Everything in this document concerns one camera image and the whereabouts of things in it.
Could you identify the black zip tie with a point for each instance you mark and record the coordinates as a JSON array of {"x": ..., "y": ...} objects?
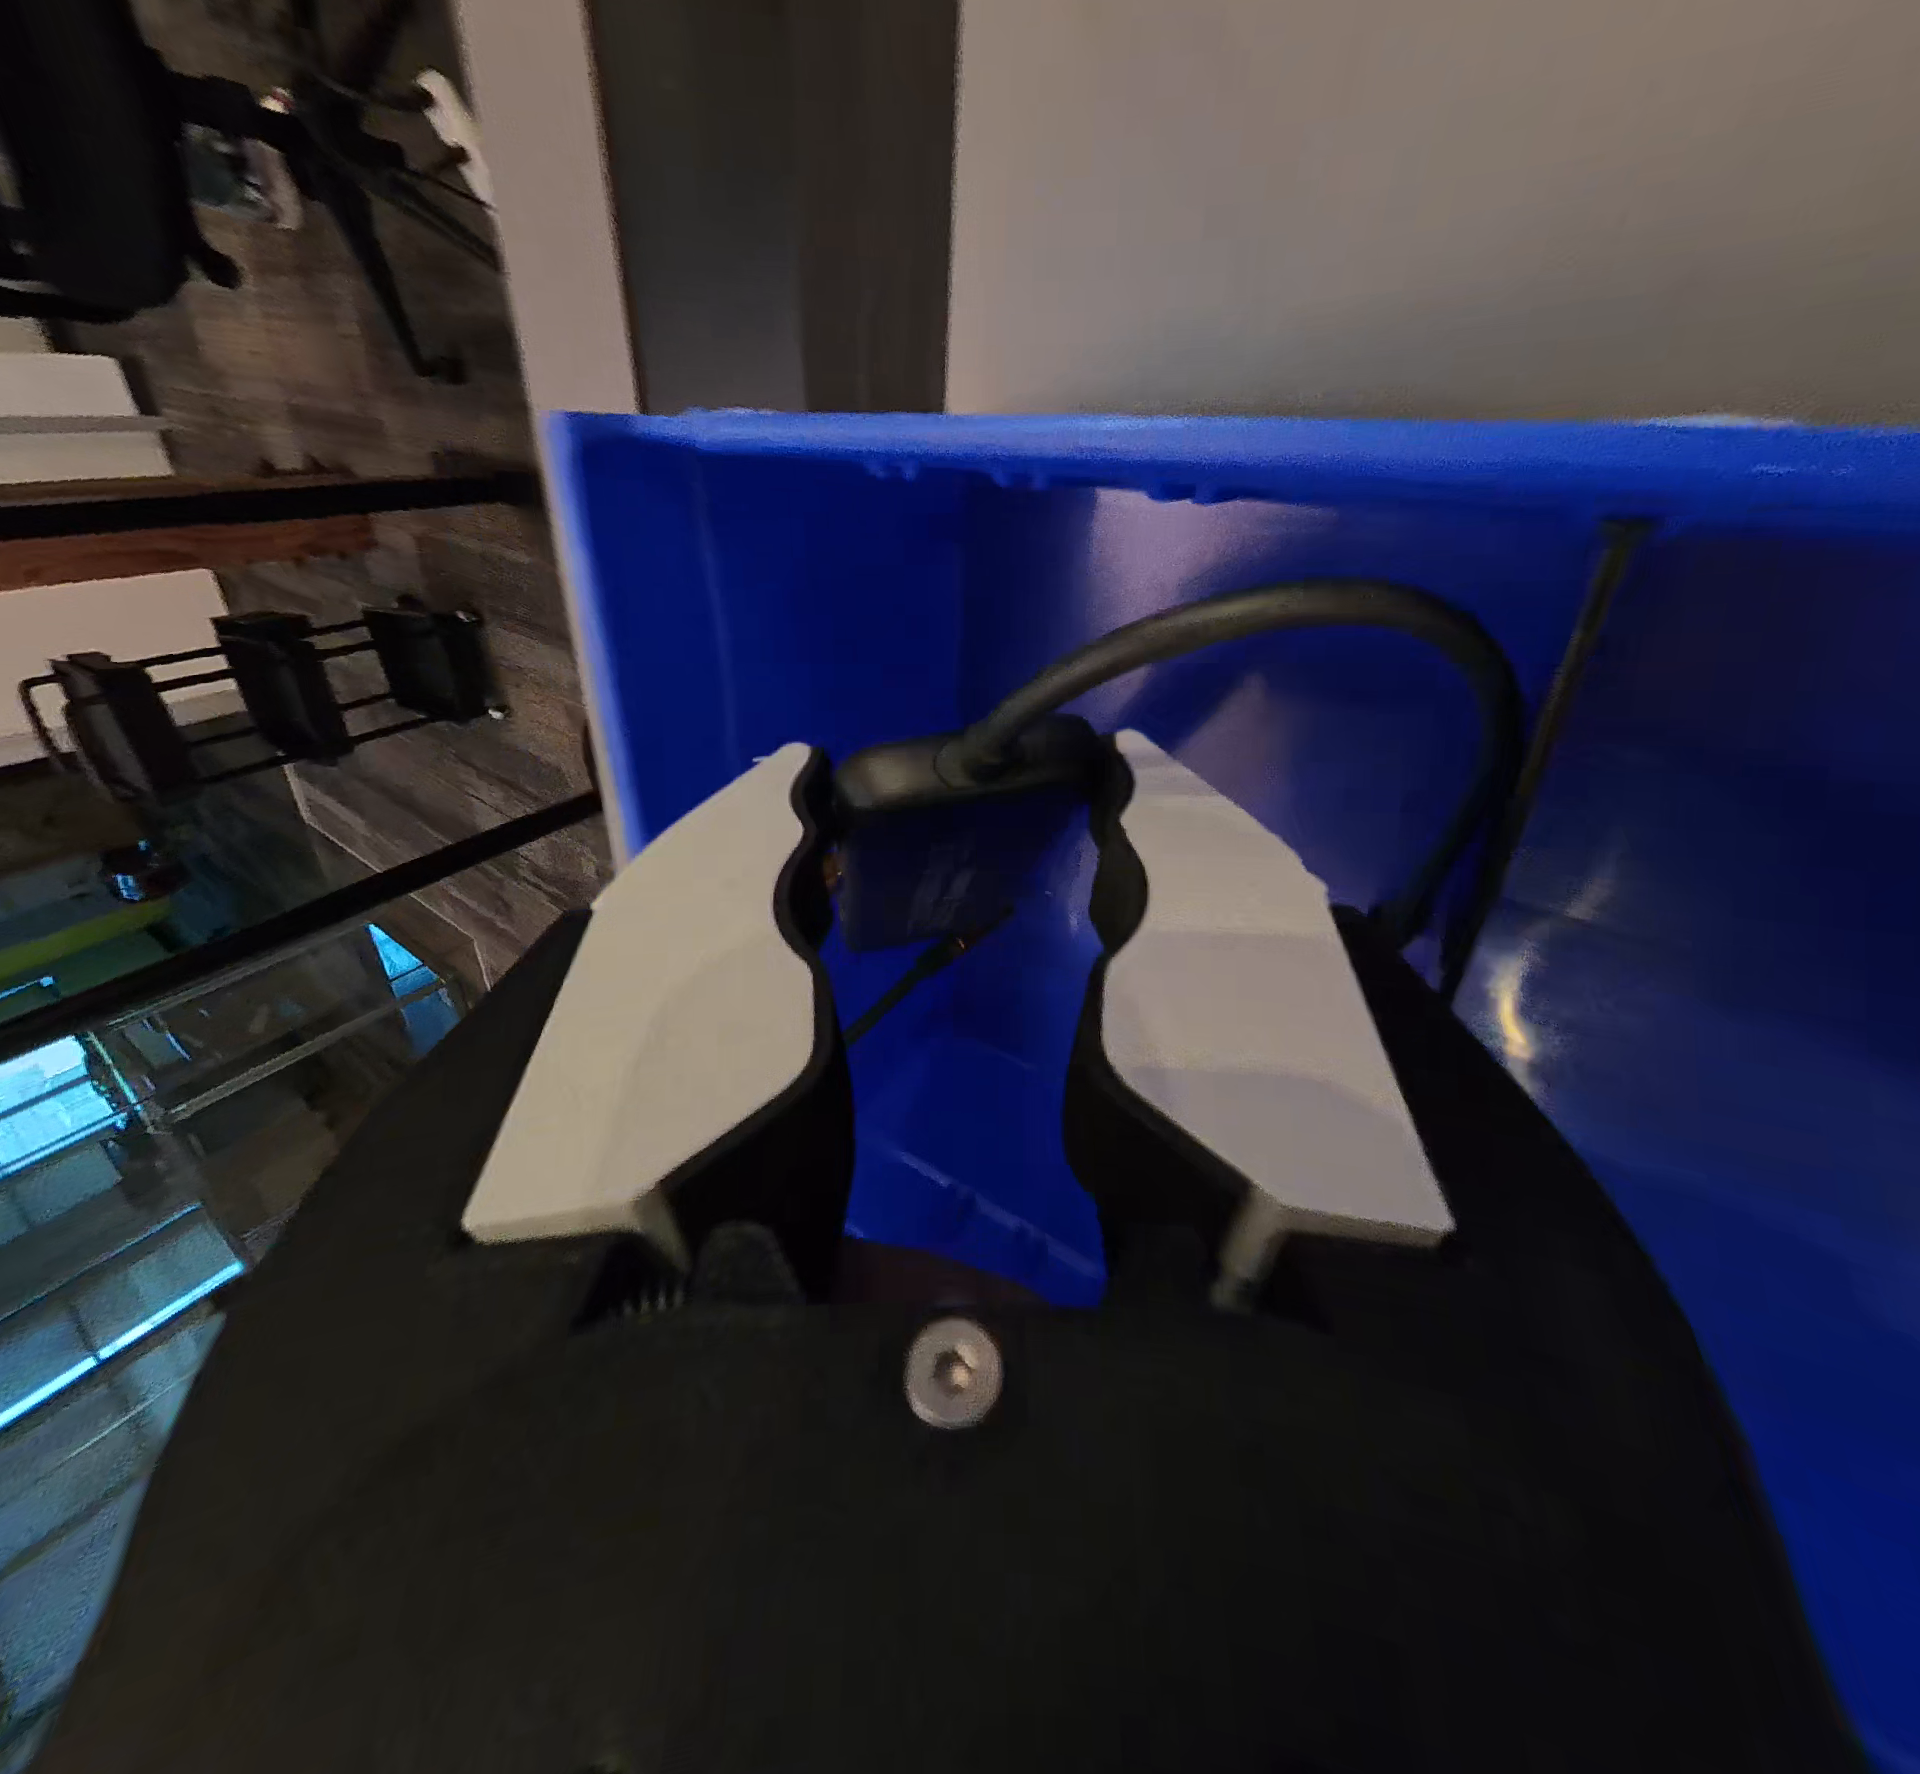
[{"x": 1562, "y": 694}]

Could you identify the black rack with holders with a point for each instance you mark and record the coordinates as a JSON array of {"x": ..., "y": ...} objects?
[{"x": 285, "y": 694}]

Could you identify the black office chair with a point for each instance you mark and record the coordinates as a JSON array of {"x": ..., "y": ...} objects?
[{"x": 91, "y": 124}]

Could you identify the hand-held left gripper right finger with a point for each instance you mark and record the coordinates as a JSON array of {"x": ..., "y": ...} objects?
[{"x": 1258, "y": 1022}]

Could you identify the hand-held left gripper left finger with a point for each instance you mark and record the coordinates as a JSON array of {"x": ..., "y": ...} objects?
[{"x": 659, "y": 1022}]

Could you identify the black tripod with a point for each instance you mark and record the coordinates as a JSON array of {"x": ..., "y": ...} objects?
[{"x": 374, "y": 243}]

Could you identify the blue plastic bin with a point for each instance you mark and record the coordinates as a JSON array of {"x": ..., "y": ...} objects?
[{"x": 1724, "y": 905}]

